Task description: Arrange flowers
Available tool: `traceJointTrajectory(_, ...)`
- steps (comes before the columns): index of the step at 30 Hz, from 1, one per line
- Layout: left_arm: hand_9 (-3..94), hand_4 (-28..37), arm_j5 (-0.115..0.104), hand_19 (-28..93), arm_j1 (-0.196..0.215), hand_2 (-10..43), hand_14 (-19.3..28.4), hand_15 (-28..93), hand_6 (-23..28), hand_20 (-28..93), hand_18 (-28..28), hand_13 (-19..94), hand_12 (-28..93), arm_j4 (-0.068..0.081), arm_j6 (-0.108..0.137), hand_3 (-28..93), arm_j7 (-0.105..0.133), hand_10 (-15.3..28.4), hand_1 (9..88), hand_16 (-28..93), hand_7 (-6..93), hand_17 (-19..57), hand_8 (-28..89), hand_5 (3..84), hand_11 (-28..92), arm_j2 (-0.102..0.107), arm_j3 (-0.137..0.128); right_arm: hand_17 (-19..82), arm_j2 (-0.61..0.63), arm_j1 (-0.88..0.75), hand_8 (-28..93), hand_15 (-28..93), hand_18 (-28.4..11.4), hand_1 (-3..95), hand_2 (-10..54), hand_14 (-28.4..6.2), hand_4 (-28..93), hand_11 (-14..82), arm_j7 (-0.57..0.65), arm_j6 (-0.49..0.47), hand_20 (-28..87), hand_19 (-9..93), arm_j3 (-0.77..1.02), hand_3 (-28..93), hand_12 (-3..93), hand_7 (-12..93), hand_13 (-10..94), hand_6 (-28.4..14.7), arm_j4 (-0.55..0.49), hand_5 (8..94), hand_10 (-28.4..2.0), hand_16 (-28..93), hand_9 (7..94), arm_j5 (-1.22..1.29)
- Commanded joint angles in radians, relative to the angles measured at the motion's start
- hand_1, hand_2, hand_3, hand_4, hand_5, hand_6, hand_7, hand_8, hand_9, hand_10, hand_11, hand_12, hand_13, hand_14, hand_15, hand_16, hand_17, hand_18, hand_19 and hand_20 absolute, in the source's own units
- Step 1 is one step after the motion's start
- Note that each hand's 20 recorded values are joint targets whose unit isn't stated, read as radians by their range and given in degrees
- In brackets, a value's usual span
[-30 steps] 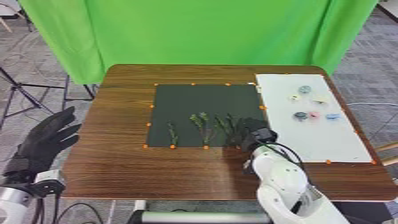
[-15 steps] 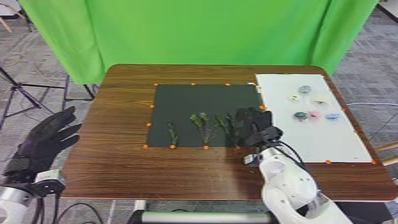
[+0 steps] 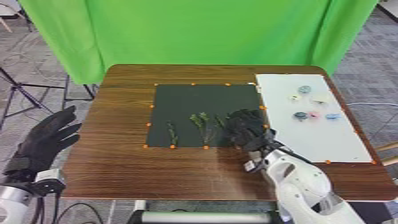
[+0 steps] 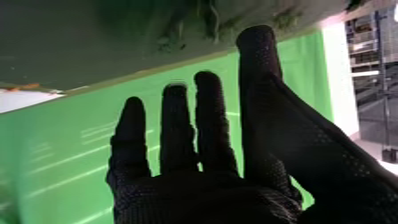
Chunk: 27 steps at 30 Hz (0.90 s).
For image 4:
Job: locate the dark mat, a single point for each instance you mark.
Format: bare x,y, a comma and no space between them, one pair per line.
78,43

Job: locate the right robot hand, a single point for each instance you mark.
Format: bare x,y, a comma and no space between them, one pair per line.
250,196

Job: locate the white sheet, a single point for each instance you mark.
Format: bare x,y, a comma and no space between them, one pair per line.
21,100

